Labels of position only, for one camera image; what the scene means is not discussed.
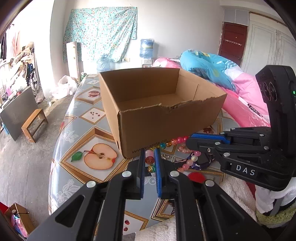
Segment colourful bead bracelet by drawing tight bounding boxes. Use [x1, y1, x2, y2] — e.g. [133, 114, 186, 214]
[145, 136, 189, 174]

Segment red round lid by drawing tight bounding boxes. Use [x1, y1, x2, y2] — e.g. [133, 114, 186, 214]
[188, 172, 206, 184]

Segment pink blanket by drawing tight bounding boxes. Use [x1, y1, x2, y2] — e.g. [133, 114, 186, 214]
[152, 57, 271, 129]

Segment white fluffy towel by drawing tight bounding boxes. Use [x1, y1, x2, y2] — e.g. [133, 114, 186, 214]
[135, 175, 257, 241]

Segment white glove hand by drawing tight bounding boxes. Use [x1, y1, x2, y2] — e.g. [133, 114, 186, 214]
[255, 177, 295, 214]

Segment fruit pattern tablecloth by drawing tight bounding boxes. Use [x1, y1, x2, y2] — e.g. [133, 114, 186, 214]
[49, 74, 240, 235]

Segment blue patterned quilt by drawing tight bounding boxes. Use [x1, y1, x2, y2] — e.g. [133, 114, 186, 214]
[180, 49, 241, 92]

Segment brown cardboard box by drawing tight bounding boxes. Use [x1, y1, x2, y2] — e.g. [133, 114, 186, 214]
[99, 67, 227, 158]

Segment red wooden door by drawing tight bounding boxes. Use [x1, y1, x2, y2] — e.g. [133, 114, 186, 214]
[218, 22, 248, 66]

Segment small wooden stool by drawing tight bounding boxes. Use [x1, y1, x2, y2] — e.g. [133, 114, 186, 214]
[22, 108, 49, 143]

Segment white wardrobe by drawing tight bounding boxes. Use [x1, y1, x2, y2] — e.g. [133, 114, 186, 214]
[241, 13, 295, 76]

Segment blue water jug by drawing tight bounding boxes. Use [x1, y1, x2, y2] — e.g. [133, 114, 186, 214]
[139, 39, 154, 59]

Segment grey flat board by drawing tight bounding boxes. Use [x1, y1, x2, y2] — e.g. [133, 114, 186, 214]
[1, 87, 38, 141]

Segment white narrow cabinet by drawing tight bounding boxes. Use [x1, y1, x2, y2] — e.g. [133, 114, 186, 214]
[66, 41, 80, 81]

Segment teal floral curtain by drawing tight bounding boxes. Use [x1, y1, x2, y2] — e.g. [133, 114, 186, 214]
[63, 6, 137, 62]

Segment pink bead bracelet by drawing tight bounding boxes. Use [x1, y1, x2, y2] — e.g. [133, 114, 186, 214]
[176, 144, 202, 174]

